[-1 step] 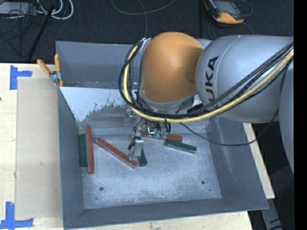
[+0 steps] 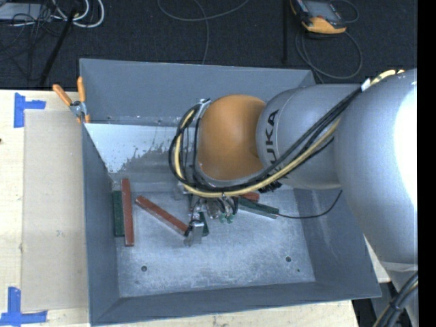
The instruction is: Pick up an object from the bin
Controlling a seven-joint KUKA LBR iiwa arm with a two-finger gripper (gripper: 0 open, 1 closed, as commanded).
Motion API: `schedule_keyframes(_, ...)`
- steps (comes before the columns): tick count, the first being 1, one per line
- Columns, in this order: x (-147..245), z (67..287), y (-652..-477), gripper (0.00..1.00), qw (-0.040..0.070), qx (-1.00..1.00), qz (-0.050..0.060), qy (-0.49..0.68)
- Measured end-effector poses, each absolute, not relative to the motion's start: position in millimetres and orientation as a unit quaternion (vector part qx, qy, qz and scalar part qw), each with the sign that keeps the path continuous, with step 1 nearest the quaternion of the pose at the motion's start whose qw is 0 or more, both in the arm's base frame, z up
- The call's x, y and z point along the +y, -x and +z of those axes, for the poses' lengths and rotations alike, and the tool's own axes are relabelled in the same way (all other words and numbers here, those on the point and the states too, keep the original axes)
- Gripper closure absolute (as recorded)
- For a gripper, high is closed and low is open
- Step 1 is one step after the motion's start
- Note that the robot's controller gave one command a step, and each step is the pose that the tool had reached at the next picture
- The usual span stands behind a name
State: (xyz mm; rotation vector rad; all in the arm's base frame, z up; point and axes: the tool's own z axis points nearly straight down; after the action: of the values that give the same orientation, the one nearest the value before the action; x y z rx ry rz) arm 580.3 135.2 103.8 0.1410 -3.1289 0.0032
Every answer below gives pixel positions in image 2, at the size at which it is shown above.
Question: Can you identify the grey metal bin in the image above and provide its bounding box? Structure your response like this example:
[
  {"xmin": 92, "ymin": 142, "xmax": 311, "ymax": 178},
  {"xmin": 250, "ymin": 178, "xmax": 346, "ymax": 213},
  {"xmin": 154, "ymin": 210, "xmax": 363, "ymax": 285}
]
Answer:
[{"xmin": 78, "ymin": 58, "xmax": 383, "ymax": 326}]

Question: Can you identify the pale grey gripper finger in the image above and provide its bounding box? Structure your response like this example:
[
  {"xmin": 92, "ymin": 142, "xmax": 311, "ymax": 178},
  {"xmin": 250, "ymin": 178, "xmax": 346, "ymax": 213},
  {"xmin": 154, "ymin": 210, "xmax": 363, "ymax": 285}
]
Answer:
[
  {"xmin": 193, "ymin": 219, "xmax": 205, "ymax": 247},
  {"xmin": 183, "ymin": 220, "xmax": 196, "ymax": 248}
]

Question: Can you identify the dark green flat block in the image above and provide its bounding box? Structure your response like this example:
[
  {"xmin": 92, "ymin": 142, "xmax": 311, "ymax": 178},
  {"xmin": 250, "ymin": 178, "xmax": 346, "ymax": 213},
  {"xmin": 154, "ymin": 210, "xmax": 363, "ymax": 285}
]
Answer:
[
  {"xmin": 198, "ymin": 211, "xmax": 210, "ymax": 237},
  {"xmin": 112, "ymin": 190, "xmax": 126, "ymax": 238},
  {"xmin": 237, "ymin": 197, "xmax": 281, "ymax": 220}
]

